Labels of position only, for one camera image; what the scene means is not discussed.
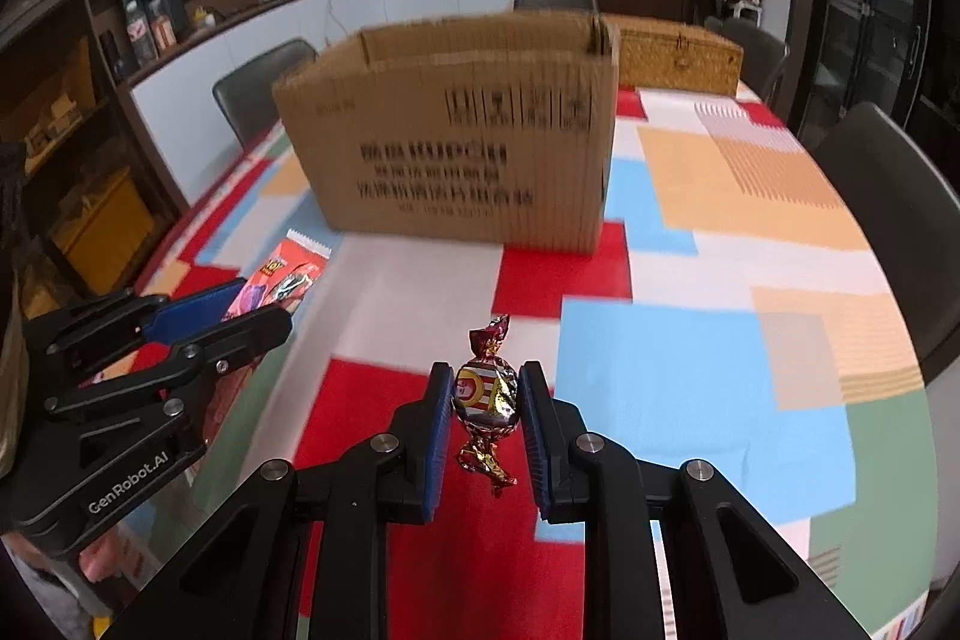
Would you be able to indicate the woven wicker box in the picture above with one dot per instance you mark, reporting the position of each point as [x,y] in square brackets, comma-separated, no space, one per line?
[675,63]

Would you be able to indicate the dark bottle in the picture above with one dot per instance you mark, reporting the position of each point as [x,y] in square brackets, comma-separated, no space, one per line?
[111,55]

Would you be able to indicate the brown cardboard box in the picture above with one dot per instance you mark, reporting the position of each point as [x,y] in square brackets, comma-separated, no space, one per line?
[450,160]

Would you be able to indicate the white storage rack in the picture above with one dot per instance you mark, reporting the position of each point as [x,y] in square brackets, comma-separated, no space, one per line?
[750,10]

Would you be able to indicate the colourful patchwork tablecloth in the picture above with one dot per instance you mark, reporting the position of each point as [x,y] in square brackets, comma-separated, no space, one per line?
[675,347]

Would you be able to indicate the person's left hand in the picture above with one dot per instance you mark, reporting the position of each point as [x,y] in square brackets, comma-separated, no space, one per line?
[101,557]

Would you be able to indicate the orange snack packet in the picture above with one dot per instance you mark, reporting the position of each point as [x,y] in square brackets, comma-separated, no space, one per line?
[292,272]

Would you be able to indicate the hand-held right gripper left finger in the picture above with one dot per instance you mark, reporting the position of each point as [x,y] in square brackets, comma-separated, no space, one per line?
[437,437]

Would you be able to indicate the clear water bottle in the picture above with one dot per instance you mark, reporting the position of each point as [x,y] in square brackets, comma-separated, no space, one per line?
[139,33]

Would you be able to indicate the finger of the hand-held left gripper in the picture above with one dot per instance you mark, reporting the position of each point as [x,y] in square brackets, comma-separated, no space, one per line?
[247,332]
[195,310]

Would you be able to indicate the striped foil candy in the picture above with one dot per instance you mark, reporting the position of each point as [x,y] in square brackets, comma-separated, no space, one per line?
[487,392]

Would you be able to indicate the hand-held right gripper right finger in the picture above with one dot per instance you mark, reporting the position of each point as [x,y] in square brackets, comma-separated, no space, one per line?
[534,437]

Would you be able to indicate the dark glass door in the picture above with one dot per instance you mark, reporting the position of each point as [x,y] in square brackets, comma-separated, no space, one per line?
[870,10]

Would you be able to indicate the red label bottle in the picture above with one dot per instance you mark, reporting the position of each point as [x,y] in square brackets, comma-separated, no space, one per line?
[163,27]

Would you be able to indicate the yellow crate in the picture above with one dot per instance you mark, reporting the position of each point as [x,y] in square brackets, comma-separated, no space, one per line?
[105,227]

